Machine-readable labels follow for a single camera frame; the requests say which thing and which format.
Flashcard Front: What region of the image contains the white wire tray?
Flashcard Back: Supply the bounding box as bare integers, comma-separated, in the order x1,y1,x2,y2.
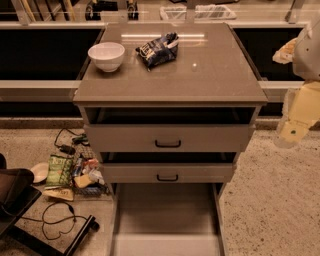
159,4,237,20

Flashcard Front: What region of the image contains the middle drawer with handle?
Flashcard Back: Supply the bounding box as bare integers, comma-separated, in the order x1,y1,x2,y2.
101,152,237,183

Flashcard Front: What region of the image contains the white ceramic bowl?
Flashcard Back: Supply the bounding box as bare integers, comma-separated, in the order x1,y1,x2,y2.
88,42,125,72

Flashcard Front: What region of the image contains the yellow snack bag on floor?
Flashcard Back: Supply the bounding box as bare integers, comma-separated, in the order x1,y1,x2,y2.
43,188,74,201

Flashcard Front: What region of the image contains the black power adapter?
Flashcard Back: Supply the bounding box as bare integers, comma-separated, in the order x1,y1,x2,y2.
59,144,76,155

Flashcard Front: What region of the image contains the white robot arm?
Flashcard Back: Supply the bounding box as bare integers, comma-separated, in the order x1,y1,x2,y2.
272,13,320,148

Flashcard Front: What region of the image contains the grey drawer cabinet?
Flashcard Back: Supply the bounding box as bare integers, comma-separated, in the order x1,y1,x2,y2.
72,22,269,188

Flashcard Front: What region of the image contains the green chip bag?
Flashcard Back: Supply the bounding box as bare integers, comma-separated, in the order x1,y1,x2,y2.
45,155,73,188

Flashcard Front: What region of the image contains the top drawer with handle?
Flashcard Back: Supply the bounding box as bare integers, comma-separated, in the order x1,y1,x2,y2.
85,107,255,152

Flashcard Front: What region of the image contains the black cable on floor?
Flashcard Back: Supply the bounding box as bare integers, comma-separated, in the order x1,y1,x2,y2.
20,200,88,242

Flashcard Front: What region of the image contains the open bottom drawer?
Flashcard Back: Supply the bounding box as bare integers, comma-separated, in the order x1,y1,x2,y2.
107,183,228,256

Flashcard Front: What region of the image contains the blue chip bag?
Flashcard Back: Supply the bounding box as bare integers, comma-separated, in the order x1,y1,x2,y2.
135,32,179,70

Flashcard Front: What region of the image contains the drawer with handle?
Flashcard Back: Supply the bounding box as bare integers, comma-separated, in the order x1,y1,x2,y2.
85,107,255,152
101,152,237,183

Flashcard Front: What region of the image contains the wire basket of snacks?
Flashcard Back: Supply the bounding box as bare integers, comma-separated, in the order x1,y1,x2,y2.
71,145,109,197

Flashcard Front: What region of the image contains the white plate on floor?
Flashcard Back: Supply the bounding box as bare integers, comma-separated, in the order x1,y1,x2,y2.
31,162,49,183

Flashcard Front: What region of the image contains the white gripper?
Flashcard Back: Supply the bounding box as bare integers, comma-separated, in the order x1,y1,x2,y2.
272,38,320,149

